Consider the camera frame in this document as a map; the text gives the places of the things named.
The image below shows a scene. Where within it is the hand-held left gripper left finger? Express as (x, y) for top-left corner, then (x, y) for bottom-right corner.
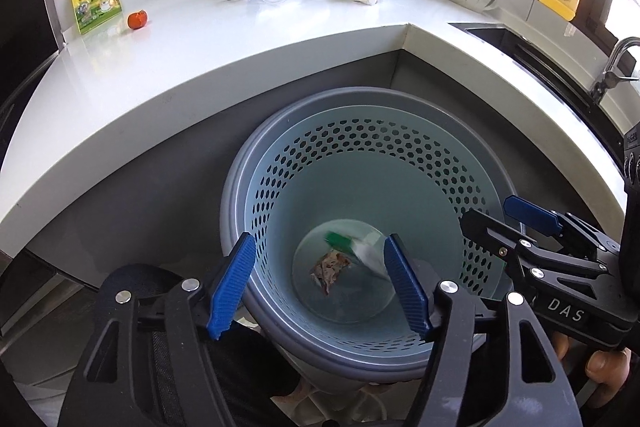
(57, 232), (258, 427)

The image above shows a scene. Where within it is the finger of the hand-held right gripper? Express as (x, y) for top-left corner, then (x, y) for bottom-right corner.
(502, 195), (622, 258)
(459, 208), (617, 297)

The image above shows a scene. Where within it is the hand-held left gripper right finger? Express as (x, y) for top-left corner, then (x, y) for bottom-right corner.
(382, 233), (583, 427)

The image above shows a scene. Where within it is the grey perforated plastic bin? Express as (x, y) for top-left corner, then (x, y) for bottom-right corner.
(220, 88), (518, 395)

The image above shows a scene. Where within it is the person's right hand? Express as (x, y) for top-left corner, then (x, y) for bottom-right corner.
(550, 332), (632, 410)

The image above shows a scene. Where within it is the brown crumpled wrapper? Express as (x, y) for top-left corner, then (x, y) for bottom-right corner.
(309, 249), (353, 295)

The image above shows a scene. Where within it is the black kitchen sink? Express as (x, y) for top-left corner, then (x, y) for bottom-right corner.
(447, 23), (626, 148)

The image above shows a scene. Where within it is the chrome faucet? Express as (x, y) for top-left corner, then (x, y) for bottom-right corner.
(590, 37), (640, 100)

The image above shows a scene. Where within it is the black kitchen stove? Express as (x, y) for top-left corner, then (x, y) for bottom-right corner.
(0, 0), (63, 118)

